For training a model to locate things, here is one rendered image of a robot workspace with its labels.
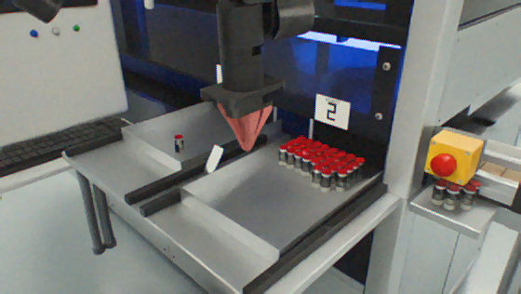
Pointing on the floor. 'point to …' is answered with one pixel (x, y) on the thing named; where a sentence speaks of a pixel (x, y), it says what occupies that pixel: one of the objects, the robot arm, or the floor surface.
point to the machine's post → (412, 134)
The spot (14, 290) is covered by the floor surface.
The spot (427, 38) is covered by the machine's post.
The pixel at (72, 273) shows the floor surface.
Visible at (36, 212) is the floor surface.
